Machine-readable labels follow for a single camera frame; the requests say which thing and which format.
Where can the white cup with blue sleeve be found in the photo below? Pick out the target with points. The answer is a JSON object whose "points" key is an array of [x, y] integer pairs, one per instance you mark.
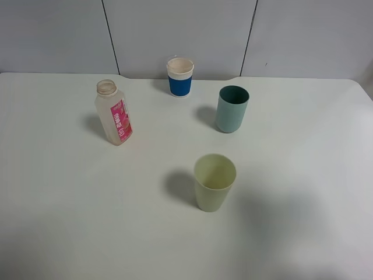
{"points": [[180, 71]]}

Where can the clear bottle with pink label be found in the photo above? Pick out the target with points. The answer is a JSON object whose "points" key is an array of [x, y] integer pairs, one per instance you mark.
{"points": [[112, 111]]}

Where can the pale yellow-green plastic cup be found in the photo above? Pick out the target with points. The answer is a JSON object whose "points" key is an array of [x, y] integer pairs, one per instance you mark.
{"points": [[214, 176]]}

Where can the teal plastic cup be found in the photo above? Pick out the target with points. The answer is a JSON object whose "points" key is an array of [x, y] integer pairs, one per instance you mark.
{"points": [[232, 104]]}

